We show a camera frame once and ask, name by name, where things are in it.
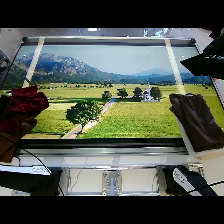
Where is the dark red T-shirt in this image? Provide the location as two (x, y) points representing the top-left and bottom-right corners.
(0, 85), (51, 138)

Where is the dark brown garment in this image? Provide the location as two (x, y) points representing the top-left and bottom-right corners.
(168, 92), (224, 153)

